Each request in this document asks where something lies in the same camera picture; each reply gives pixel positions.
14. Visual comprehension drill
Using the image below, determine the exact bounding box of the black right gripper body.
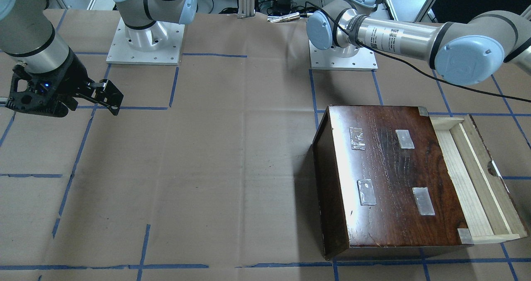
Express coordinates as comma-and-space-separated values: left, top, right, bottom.
6, 51, 94, 117

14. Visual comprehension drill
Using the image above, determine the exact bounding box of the light wooden drawer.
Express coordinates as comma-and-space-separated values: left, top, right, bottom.
431, 116, 529, 245

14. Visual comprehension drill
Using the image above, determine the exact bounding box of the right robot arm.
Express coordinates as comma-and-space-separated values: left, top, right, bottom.
0, 0, 197, 117

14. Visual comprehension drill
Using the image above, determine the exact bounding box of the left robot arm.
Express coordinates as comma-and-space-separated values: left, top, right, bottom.
307, 0, 531, 86

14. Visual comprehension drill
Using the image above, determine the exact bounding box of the dark wooden drawer cabinet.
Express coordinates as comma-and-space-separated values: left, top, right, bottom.
312, 105, 467, 260

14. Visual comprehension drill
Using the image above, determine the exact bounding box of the black power adapter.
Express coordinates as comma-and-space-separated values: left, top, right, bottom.
273, 0, 291, 14

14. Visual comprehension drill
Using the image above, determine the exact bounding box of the silver metal cylinder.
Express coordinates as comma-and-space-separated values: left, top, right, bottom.
268, 12, 300, 23

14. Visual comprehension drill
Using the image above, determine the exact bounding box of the tape patch at edge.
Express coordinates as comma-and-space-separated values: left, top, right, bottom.
349, 127, 366, 151

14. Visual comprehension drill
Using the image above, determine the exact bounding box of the clear tape patch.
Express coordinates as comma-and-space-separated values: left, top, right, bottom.
357, 179, 377, 206

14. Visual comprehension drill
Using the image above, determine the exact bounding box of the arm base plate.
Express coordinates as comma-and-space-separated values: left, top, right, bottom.
309, 42, 378, 71
106, 19, 185, 65

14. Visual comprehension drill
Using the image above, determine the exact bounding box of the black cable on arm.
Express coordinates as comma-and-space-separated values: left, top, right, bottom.
305, 1, 531, 104

